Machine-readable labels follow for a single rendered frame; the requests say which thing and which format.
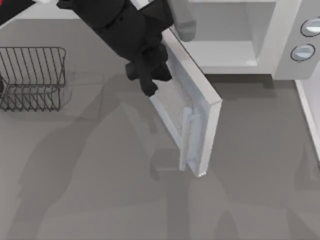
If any pale grey rounded box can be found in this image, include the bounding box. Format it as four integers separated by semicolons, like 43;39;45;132
168;0;198;43

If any dark wire basket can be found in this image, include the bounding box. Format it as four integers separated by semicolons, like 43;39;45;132
0;46;68;113

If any grey round microwave knob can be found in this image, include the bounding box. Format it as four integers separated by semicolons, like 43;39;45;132
290;43;316;62
299;16;320;38

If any white furniture panel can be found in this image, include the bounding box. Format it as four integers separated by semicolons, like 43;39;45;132
294;79;320;162

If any pale microwave door handle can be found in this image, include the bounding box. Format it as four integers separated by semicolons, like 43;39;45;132
179;105;201;172

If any pale microwave door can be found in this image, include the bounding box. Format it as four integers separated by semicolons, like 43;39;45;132
149;24;223;179

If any pale microwave oven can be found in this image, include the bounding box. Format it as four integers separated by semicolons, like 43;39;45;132
167;0;320;81

